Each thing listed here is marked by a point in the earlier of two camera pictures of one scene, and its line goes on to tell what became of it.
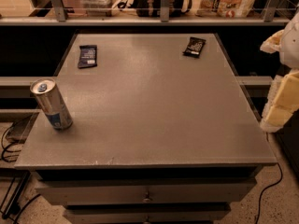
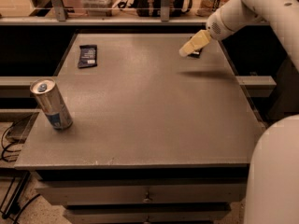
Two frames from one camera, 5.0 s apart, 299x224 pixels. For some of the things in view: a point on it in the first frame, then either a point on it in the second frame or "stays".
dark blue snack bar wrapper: (88, 56) stays
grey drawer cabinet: (162, 133) stays
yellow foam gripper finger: (282, 102) -> (219, 25)
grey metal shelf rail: (62, 19) stays
